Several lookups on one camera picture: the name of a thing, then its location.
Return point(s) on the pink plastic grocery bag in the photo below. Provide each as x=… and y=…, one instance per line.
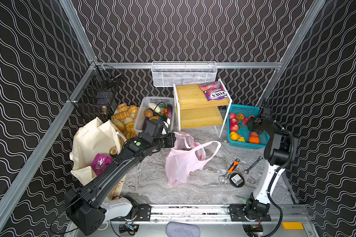
x=185, y=157

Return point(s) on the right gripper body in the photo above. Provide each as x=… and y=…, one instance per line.
x=257, y=123

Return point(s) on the wooden two-tier shelf rack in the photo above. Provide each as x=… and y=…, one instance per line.
x=193, y=110

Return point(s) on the cream canvas tote bag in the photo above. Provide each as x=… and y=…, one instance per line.
x=96, y=137

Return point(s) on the black wire wall basket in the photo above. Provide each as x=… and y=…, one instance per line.
x=97, y=99

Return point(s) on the long braided bread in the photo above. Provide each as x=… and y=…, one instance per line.
x=121, y=115

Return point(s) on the yellow tag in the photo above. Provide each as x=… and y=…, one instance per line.
x=292, y=225

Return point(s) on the grey cloth pad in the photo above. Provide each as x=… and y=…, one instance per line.
x=175, y=229

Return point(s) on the teal plastic fruit basket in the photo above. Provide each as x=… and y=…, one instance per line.
x=244, y=130

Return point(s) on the purple snack packet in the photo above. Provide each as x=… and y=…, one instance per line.
x=100, y=163

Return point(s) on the green drink can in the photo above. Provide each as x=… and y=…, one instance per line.
x=113, y=152

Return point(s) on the red apple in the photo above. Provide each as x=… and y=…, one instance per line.
x=234, y=128

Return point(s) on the silver wrench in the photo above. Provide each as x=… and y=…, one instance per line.
x=246, y=171

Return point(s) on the white plastic vegetable basket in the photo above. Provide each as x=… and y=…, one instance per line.
x=167, y=112

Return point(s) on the white wire wall basket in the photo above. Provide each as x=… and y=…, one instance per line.
x=169, y=73

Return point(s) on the brown potato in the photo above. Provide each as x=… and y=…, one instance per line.
x=148, y=113

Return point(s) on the black round tape measure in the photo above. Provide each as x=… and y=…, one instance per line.
x=237, y=180

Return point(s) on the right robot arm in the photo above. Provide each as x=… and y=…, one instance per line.
x=279, y=154

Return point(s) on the orange fruit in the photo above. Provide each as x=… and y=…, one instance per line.
x=254, y=140

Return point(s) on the large bread loaf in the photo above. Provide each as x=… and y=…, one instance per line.
x=119, y=124

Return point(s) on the orange box cutter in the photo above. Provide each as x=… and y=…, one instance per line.
x=225, y=178

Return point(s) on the purple Fox's candy bag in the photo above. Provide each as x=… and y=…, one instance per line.
x=213, y=91

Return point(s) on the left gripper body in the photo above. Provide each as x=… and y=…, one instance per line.
x=170, y=140

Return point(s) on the metal base rail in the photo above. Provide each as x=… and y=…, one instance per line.
x=198, y=213

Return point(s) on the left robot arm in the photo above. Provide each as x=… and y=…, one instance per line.
x=87, y=207

